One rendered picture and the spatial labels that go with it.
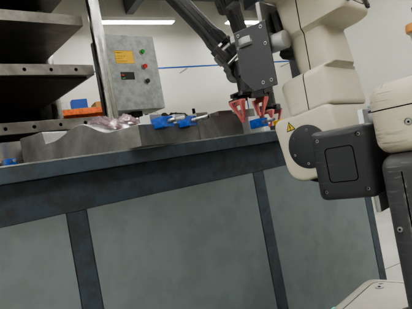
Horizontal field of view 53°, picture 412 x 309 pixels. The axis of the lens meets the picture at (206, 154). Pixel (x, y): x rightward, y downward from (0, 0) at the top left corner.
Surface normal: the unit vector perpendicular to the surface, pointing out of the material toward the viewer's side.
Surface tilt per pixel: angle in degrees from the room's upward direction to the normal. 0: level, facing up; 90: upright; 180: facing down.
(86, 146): 90
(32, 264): 90
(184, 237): 90
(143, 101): 90
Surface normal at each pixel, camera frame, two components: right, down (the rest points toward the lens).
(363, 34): -0.87, 0.15
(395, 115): -0.67, 0.11
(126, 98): 0.62, -0.13
